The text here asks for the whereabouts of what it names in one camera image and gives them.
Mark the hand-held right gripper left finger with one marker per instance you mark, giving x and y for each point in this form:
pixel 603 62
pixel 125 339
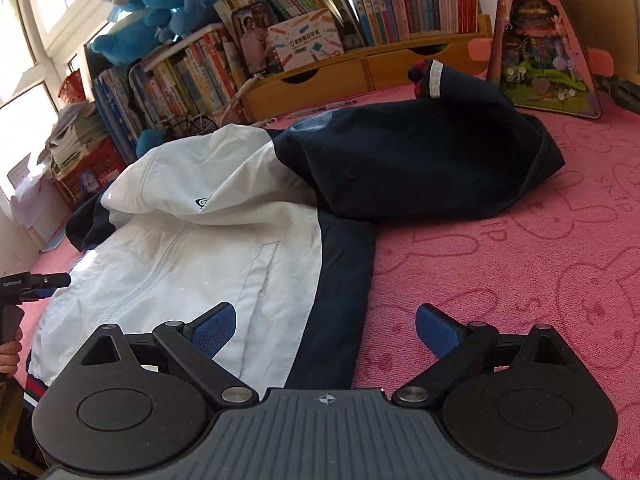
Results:
pixel 217 330

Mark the person's left hand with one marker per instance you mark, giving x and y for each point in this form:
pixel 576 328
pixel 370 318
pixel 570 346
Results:
pixel 7 357

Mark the blue plush toy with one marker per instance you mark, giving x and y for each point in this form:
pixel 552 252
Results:
pixel 135 25

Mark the pen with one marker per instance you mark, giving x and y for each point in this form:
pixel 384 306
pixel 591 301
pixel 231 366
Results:
pixel 325 107

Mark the white printed cardboard box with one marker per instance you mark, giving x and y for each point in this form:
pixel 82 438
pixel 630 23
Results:
pixel 305 40

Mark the stack of workbooks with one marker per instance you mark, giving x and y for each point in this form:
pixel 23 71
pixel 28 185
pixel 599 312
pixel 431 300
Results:
pixel 75 130

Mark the pink triangular miniature house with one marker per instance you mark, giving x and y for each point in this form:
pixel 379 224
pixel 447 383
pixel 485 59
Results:
pixel 540 50

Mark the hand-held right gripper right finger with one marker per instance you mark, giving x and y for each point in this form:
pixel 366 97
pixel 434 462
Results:
pixel 435 327

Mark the miniature black bicycle model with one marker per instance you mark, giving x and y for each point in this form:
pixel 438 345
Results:
pixel 192 122

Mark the wooden drawer organizer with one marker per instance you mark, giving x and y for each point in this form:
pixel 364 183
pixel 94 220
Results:
pixel 320 85

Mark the row of tall books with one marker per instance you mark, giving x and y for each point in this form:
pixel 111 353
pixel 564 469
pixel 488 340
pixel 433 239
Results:
pixel 175 85

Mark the grid paper sheet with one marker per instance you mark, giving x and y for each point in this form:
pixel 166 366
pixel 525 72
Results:
pixel 20 172

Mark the blue plush ball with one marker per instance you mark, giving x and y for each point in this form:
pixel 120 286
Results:
pixel 150 142

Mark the red plastic crate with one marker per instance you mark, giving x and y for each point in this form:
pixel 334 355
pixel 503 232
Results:
pixel 95 170

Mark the navy and white jacket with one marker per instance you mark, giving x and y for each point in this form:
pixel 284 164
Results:
pixel 210 250

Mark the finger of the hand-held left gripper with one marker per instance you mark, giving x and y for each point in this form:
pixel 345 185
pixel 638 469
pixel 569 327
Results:
pixel 47 280

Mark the pink rabbit print towel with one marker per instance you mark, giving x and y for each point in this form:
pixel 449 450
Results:
pixel 500 260

